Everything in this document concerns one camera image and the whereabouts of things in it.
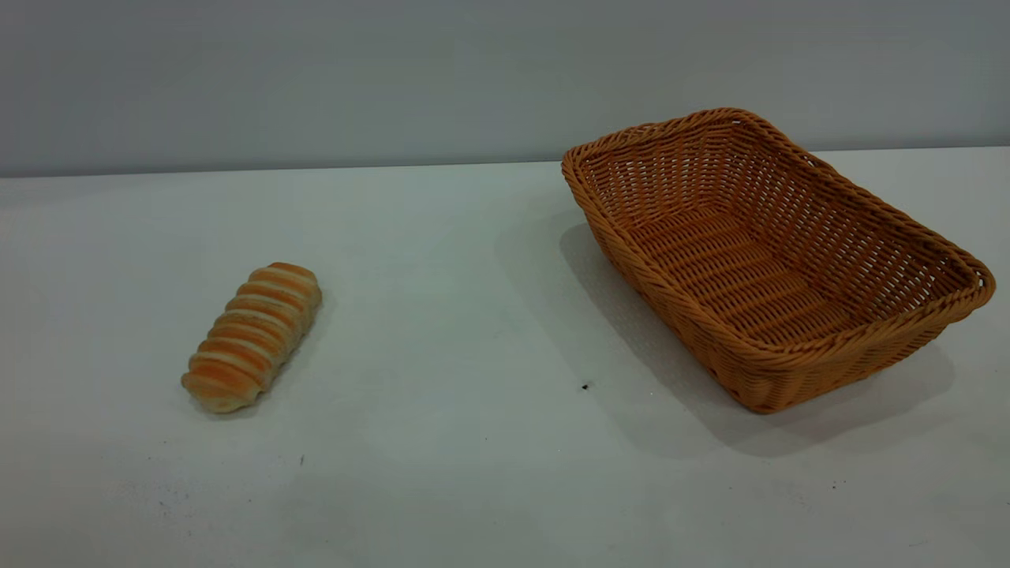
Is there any yellow wicker basket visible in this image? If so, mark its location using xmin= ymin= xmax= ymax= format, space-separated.
xmin=561 ymin=107 xmax=997 ymax=415

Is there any striped bread roll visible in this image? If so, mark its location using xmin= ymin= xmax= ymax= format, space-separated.
xmin=181 ymin=261 xmax=323 ymax=414

